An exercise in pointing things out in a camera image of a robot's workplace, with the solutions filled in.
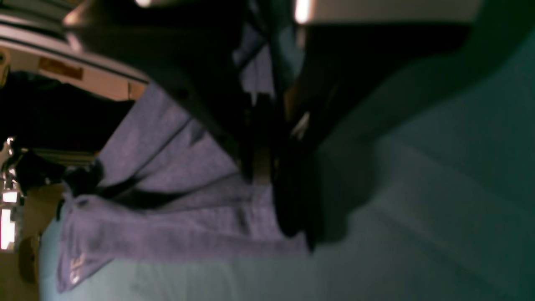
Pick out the teal table cloth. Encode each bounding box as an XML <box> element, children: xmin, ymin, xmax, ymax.
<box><xmin>39</xmin><ymin>0</ymin><xmax>534</xmax><ymax>301</ymax></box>

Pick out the blue-grey T-shirt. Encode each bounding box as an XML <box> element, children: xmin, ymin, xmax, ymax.
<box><xmin>56</xmin><ymin>21</ymin><xmax>314</xmax><ymax>293</ymax></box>

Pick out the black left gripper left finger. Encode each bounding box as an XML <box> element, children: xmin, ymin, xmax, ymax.
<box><xmin>63</xmin><ymin>0</ymin><xmax>270</xmax><ymax>184</ymax></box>

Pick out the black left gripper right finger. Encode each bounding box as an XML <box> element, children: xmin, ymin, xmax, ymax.
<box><xmin>272</xmin><ymin>0</ymin><xmax>485</xmax><ymax>184</ymax></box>

